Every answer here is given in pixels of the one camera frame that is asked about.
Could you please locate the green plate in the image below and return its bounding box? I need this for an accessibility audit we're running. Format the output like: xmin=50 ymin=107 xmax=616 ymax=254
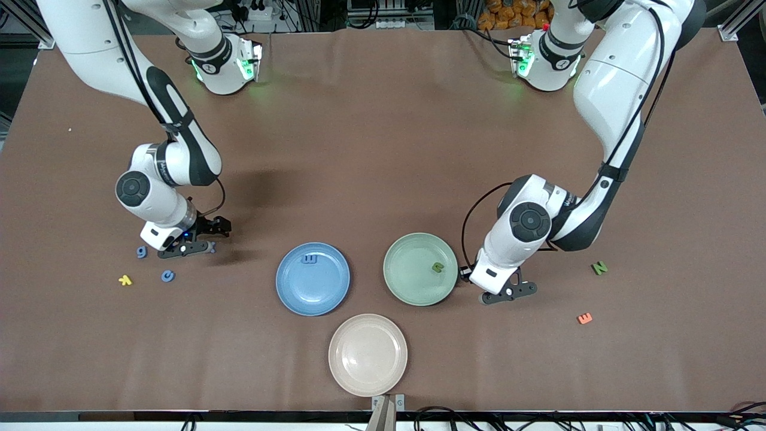
xmin=383 ymin=232 xmax=459 ymax=307

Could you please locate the blue plate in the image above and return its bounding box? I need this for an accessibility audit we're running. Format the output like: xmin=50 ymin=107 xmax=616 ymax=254
xmin=275 ymin=242 xmax=351 ymax=317

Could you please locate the pink beige plate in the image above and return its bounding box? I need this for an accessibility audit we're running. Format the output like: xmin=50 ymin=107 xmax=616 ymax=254
xmin=328 ymin=313 xmax=409 ymax=397

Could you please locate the table cover sheet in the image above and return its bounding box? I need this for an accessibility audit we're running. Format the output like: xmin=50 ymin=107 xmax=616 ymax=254
xmin=0 ymin=27 xmax=766 ymax=414

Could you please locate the heap of orange objects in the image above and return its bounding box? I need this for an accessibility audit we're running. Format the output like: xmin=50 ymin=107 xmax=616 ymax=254
xmin=478 ymin=0 xmax=554 ymax=32

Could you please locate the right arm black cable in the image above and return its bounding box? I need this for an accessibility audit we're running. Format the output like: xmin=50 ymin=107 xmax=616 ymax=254
xmin=105 ymin=0 xmax=226 ymax=219

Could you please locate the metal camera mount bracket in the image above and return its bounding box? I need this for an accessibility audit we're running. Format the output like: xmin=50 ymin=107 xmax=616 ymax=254
xmin=366 ymin=393 xmax=406 ymax=431

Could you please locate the black table edge rail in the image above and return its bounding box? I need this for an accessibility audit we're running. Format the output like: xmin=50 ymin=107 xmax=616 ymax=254
xmin=0 ymin=410 xmax=766 ymax=423

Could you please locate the aluminium frame profile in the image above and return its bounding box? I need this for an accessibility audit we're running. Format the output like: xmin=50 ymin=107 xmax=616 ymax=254
xmin=720 ymin=0 xmax=756 ymax=41
xmin=296 ymin=0 xmax=327 ymax=32
xmin=0 ymin=0 xmax=57 ymax=50

